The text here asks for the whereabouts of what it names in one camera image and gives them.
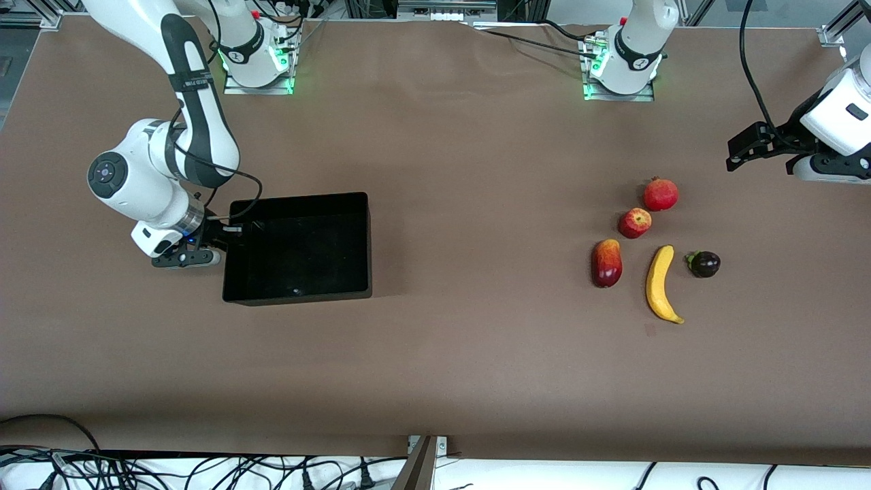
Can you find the red apple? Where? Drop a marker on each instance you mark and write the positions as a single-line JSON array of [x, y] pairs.
[[634, 223]]

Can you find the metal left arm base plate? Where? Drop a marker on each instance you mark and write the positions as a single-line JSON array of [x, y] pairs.
[[639, 97]]

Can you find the yellow banana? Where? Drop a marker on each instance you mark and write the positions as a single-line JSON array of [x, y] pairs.
[[659, 282]]

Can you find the dark grey post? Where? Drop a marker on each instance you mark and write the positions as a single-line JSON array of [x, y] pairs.
[[415, 473]]

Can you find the aluminium profile rail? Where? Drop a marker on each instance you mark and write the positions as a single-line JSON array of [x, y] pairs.
[[844, 24], [27, 17]]

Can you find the small metal bracket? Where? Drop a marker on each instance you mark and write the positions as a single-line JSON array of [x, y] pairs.
[[442, 446]]

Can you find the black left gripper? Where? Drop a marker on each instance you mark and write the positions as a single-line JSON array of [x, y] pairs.
[[791, 136]]

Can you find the aluminium equipment frame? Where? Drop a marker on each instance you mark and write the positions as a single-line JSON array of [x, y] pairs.
[[446, 8]]

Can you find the dark purple mangosteen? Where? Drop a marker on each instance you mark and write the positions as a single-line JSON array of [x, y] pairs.
[[705, 264]]

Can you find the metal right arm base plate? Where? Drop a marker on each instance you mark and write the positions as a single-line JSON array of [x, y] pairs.
[[272, 88]]

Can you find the red pomegranate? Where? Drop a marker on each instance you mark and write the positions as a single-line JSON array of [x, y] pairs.
[[661, 195]]

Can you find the red yellow mango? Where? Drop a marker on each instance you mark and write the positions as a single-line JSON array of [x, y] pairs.
[[607, 264]]

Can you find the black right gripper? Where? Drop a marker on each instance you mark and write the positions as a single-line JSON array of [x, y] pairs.
[[216, 235]]

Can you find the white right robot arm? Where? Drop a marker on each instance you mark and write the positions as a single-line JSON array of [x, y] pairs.
[[197, 122]]

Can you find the black plastic tray box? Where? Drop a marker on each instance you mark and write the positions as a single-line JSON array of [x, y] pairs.
[[306, 258]]

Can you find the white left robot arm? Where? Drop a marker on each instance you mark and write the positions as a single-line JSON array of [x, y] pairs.
[[636, 47]]

